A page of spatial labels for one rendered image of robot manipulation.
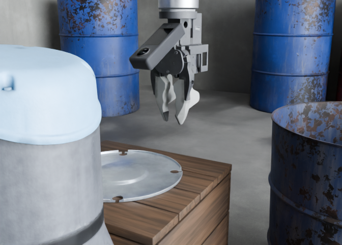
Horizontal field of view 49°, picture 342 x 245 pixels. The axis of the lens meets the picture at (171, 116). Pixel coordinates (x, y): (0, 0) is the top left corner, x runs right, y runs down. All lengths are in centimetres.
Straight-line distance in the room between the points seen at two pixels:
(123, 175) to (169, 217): 20
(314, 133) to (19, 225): 95
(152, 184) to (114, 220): 16
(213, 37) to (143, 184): 297
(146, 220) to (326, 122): 63
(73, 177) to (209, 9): 349
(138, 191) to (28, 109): 57
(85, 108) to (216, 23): 345
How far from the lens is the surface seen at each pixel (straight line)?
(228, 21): 368
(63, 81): 27
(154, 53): 66
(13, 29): 299
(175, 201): 78
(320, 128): 114
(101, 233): 34
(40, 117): 27
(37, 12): 316
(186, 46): 71
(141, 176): 87
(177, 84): 71
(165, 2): 71
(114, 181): 85
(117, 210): 75
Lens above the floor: 71
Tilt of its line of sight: 15 degrees down
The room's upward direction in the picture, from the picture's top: straight up
